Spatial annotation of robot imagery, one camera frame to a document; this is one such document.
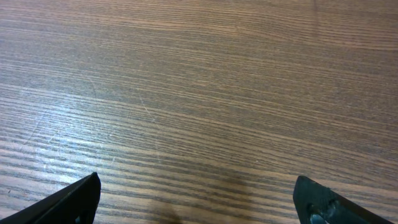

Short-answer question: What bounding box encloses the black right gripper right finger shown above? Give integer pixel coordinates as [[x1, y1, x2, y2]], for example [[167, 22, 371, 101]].
[[293, 175, 392, 224]]

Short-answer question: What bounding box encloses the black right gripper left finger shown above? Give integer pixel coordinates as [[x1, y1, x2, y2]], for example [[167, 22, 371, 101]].
[[1, 172, 101, 224]]

